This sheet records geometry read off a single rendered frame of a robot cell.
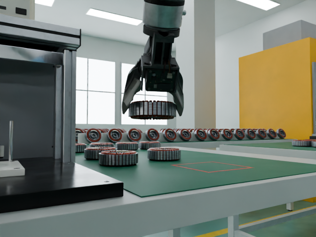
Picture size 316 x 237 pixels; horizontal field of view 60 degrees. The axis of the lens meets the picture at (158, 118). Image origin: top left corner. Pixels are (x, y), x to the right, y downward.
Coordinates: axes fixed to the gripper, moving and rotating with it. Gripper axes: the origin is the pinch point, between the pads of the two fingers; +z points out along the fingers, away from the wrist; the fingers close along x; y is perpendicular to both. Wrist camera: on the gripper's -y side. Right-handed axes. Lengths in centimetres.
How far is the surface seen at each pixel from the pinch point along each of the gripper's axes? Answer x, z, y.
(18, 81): -36.2, 2.2, -19.3
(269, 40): 205, 54, -330
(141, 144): 4, 49, -56
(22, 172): -23.9, 3.4, 17.4
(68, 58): -20.6, -7.7, -12.4
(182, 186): 3.8, 3.0, 21.3
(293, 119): 206, 123, -218
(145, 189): -2.8, 2.5, 22.5
